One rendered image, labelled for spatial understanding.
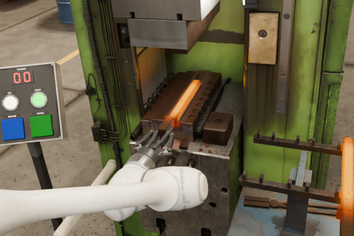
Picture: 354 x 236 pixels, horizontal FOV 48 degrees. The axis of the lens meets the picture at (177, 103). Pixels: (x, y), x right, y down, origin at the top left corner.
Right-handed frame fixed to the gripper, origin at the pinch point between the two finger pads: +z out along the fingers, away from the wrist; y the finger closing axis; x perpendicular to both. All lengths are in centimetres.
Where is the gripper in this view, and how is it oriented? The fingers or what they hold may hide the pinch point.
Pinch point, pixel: (166, 128)
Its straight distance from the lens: 138.8
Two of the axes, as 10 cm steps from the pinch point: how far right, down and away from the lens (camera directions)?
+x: -0.7, -8.7, -4.9
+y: 9.4, 1.1, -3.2
